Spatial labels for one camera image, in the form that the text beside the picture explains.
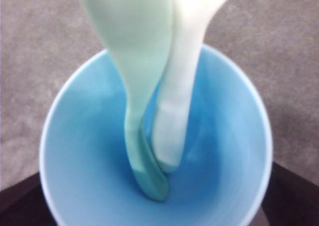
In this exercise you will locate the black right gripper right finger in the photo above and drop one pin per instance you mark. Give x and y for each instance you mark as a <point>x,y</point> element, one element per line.
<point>290,200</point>

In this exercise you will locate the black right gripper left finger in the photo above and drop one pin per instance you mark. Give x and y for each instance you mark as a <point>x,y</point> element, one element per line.
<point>23,204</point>

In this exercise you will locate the light blue plastic cup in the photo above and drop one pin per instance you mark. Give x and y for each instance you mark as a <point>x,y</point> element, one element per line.
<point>225,169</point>

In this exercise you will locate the mint green plastic spoon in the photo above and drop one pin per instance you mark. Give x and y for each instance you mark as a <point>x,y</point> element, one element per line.
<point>137,35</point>

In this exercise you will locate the white plastic fork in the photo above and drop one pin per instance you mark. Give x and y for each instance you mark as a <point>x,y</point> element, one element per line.
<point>191,19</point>

